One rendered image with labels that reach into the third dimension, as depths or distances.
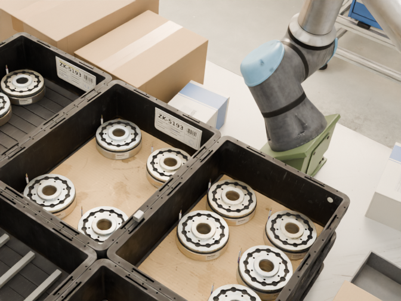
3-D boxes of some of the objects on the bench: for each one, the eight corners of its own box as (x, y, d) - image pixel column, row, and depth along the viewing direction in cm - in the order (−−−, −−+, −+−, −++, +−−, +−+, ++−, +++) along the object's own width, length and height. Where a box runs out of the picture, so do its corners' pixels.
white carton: (188, 105, 169) (191, 79, 163) (225, 121, 166) (230, 95, 159) (150, 145, 156) (151, 119, 150) (190, 163, 152) (193, 137, 146)
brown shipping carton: (147, 55, 185) (148, 9, 174) (203, 85, 177) (209, 39, 166) (76, 100, 167) (73, 52, 156) (136, 135, 158) (136, 88, 147)
